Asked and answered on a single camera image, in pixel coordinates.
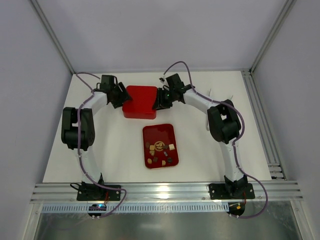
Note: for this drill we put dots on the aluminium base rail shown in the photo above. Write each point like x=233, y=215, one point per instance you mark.
x=277, y=190

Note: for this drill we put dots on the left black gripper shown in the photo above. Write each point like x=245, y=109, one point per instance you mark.
x=120, y=94

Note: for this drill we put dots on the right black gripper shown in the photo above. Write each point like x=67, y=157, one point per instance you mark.
x=161, y=97

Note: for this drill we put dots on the aluminium frame post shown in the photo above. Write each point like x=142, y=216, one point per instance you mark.
x=272, y=34
x=51, y=34

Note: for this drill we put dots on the red compartment chocolate box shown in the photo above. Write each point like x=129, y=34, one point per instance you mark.
x=140, y=115

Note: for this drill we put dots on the red chocolate tray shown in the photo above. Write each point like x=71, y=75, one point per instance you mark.
x=159, y=135

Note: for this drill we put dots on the red box lid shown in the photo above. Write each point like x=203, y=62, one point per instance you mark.
x=143, y=98

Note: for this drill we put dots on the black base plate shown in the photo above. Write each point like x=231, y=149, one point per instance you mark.
x=92, y=192
x=221, y=191

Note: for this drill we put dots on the left aluminium frame post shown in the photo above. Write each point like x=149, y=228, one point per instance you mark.
x=51, y=34

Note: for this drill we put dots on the right aluminium frame post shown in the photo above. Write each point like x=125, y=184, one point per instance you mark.
x=272, y=34

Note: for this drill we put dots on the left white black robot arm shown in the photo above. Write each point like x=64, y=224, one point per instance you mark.
x=78, y=134

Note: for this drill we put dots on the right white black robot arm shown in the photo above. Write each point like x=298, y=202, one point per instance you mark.
x=223, y=123

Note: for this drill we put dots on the white slotted cable duct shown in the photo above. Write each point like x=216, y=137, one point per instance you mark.
x=130, y=207

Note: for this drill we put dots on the cream square chocolate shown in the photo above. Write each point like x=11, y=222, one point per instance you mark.
x=171, y=147

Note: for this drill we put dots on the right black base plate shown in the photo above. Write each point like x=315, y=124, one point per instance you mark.
x=221, y=191

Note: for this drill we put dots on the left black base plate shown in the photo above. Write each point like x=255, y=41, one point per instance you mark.
x=92, y=192

